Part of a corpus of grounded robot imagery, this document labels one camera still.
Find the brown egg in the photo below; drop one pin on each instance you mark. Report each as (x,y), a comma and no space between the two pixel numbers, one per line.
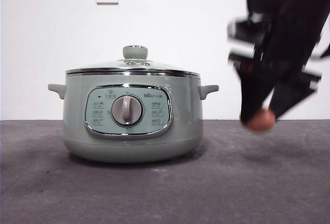
(262,123)

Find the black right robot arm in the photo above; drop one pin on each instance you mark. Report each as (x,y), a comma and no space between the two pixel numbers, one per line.
(296,15)

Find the pale green electric cooking pot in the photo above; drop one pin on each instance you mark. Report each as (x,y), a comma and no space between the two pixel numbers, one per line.
(134,146)

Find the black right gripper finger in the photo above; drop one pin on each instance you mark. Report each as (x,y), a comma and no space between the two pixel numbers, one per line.
(288,96)
(251,92)

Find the glass lid with green knob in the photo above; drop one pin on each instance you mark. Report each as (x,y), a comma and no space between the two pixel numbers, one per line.
(134,52)

